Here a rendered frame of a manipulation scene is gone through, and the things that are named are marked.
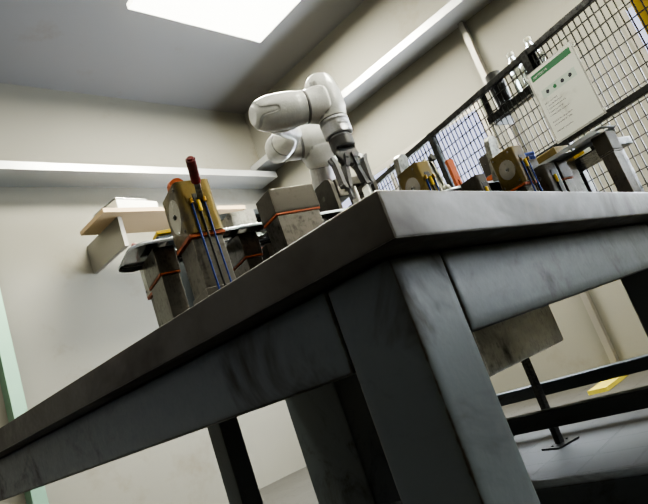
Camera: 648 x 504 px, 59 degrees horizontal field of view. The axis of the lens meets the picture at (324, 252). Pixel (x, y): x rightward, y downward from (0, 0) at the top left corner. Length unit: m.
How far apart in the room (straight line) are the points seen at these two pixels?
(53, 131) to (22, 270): 1.21
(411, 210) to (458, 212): 0.07
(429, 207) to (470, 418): 0.17
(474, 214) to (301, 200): 0.85
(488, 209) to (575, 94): 1.89
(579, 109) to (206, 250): 1.65
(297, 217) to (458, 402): 0.90
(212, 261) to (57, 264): 3.39
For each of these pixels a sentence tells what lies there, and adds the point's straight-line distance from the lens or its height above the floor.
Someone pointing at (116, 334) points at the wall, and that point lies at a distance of 4.50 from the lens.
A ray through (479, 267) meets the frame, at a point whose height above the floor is 0.64.
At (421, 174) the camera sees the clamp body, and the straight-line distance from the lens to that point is 1.57.
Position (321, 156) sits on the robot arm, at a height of 1.42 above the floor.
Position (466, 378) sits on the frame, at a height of 0.55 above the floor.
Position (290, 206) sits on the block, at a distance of 1.32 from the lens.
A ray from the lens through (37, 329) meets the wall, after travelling 4.32.
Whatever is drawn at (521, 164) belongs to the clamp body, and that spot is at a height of 0.98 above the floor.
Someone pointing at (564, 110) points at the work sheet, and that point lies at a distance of 2.46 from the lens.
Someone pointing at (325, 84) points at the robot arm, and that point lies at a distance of 1.80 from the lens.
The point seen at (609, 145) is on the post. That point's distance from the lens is 1.88.
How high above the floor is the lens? 0.58
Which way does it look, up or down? 12 degrees up
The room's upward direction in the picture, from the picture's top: 20 degrees counter-clockwise
